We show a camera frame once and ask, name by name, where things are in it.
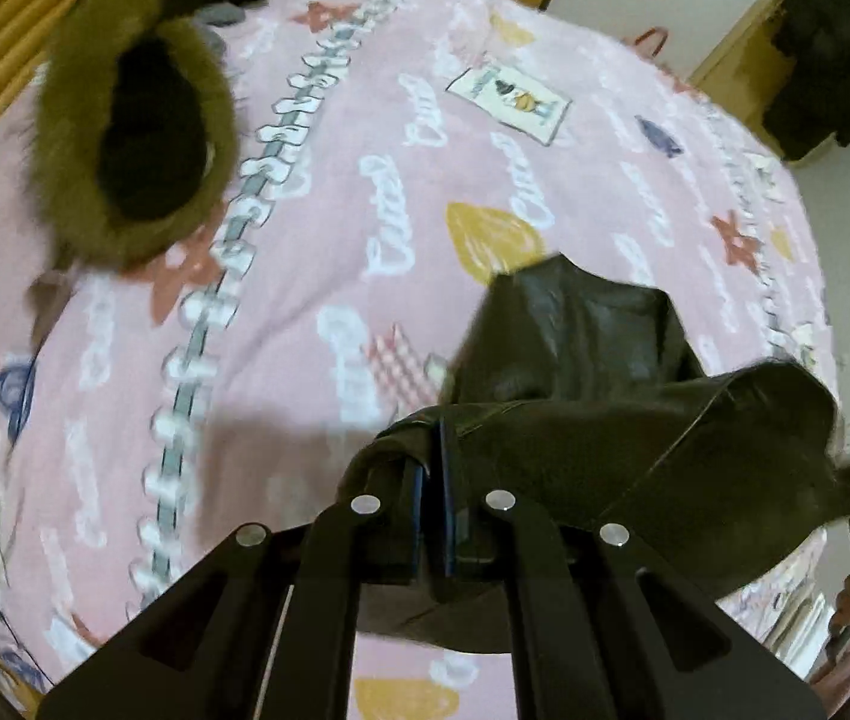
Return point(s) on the pink patterned bed blanket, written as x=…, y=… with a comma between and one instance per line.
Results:
x=396, y=155

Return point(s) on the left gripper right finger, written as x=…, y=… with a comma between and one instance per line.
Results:
x=615, y=615

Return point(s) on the black coat hanging on door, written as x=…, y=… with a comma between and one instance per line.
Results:
x=813, y=105

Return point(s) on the red gift bag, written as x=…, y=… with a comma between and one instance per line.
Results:
x=650, y=43

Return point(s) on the dark brown leather jacket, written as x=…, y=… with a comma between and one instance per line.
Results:
x=584, y=395

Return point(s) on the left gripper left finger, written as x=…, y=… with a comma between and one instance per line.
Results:
x=265, y=625

